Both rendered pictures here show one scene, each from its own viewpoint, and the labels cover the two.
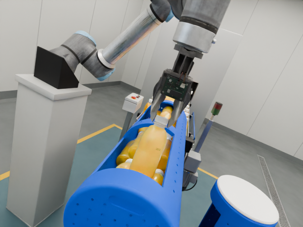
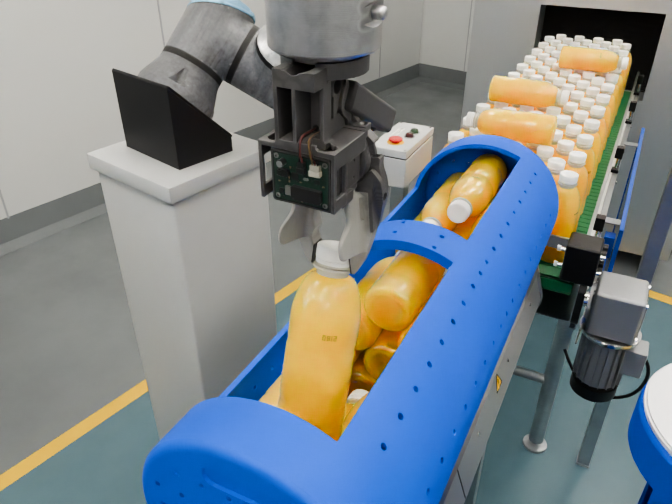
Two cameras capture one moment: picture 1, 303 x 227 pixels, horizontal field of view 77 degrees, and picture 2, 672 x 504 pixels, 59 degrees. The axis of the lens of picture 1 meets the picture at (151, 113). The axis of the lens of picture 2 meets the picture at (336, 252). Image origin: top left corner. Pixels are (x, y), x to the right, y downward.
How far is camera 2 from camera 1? 26 cm
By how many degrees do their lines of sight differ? 23
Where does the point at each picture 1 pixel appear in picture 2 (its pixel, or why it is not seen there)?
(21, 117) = (128, 252)
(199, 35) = (309, 21)
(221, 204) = (651, 459)
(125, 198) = (230, 475)
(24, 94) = (117, 198)
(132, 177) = (251, 421)
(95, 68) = (263, 85)
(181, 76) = (302, 146)
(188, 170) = (607, 340)
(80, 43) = (206, 30)
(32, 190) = not seen: hidden behind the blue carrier
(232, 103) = not seen: outside the picture
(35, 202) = not seen: hidden behind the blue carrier
